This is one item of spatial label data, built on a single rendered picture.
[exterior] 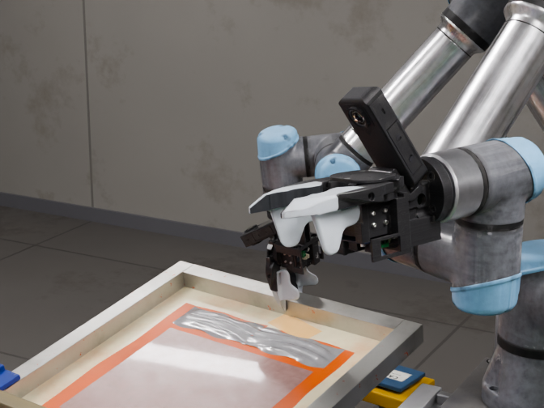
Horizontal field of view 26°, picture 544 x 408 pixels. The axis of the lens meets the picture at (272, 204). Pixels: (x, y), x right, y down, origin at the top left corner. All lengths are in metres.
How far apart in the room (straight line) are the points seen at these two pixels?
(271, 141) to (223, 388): 0.45
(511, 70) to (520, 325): 0.36
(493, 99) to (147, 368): 0.99
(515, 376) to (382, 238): 0.53
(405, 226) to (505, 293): 0.19
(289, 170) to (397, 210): 0.96
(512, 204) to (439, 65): 0.71
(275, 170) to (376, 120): 0.97
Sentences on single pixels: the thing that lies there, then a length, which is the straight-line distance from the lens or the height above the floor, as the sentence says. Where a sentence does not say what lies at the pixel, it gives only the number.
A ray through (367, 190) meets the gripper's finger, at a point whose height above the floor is 1.69.
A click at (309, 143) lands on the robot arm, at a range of 2.12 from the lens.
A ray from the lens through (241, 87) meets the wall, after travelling 6.11.
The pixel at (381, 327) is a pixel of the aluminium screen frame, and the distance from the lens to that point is 2.16.
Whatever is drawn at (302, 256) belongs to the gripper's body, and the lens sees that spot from 2.19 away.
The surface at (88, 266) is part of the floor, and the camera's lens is 6.08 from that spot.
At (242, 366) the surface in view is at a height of 1.11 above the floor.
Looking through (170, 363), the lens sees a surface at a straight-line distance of 2.19.
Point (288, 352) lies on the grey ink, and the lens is 2.16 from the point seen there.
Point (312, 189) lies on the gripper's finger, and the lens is 1.16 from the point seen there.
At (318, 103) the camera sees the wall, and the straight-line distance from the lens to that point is 5.91.
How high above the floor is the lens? 1.99
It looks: 16 degrees down
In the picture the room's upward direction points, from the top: straight up
